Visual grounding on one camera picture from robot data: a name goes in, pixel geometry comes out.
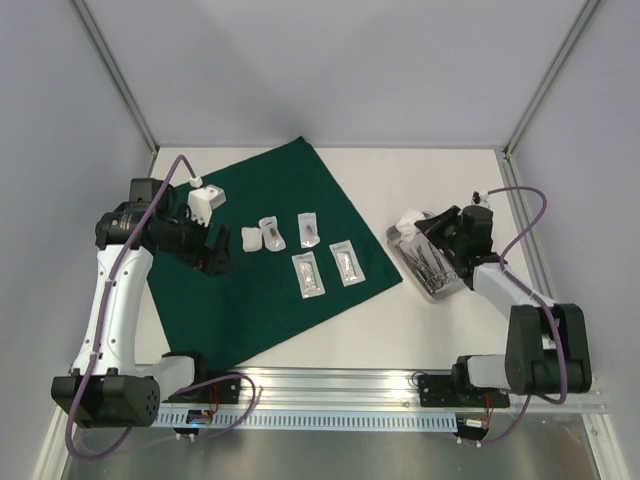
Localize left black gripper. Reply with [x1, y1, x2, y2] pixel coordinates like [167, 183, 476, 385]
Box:
[157, 205, 234, 276]

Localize stainless steel tray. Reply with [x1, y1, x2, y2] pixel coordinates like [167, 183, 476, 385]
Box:
[386, 225, 465, 302]

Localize steel tweezers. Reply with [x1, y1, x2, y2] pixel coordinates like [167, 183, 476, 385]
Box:
[400, 244, 434, 276]
[405, 250, 439, 289]

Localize white gauze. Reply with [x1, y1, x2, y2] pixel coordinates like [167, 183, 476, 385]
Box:
[395, 209, 426, 241]
[241, 227, 263, 253]

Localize steel hemostat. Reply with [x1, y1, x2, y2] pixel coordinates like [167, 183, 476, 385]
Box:
[402, 242, 449, 283]
[406, 253, 447, 293]

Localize clear pouch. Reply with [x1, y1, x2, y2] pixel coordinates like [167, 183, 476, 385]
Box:
[259, 216, 286, 252]
[298, 212, 320, 248]

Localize suture packet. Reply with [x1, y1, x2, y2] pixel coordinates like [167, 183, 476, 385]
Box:
[292, 252, 325, 299]
[329, 240, 366, 287]

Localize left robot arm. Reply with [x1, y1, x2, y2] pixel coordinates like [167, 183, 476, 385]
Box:
[51, 178, 233, 428]

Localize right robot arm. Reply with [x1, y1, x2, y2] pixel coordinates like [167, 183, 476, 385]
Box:
[415, 205, 592, 405]

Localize green surgical cloth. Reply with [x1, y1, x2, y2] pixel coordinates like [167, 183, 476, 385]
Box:
[147, 138, 402, 370]

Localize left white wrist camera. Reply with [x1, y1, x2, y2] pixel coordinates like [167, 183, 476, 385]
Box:
[187, 185, 226, 227]

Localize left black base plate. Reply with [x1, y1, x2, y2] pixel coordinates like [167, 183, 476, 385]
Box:
[167, 372, 241, 406]

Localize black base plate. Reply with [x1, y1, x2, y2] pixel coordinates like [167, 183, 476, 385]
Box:
[167, 372, 241, 406]
[415, 373, 511, 409]

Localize aluminium front rail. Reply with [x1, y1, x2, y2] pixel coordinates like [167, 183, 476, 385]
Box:
[149, 364, 607, 414]

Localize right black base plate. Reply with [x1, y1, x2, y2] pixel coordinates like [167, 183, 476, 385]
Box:
[415, 373, 511, 409]

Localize grey slotted cable duct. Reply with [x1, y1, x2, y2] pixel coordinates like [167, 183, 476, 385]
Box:
[153, 407, 458, 433]

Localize right aluminium frame post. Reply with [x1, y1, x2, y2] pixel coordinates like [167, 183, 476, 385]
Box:
[502, 0, 606, 156]

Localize aluminium frame post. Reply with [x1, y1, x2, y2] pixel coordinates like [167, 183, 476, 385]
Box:
[68, 0, 159, 158]
[502, 0, 606, 156]

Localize left aluminium frame post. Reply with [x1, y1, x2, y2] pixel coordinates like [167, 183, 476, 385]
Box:
[68, 0, 159, 158]

